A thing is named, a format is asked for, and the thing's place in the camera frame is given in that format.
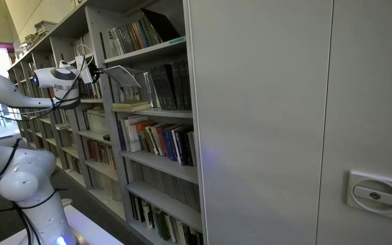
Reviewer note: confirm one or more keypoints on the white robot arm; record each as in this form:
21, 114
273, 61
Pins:
25, 174

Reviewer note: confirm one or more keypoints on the grey hardcover book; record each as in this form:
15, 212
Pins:
124, 76

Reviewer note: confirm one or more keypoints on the white cabinet lock handle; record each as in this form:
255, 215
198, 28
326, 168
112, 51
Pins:
369, 191

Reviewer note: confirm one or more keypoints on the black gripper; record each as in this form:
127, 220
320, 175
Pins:
93, 72

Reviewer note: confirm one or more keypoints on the pile of flat books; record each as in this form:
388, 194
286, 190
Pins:
130, 107

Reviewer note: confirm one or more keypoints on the grey metal bookshelf right unit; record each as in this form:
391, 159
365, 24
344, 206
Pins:
154, 148

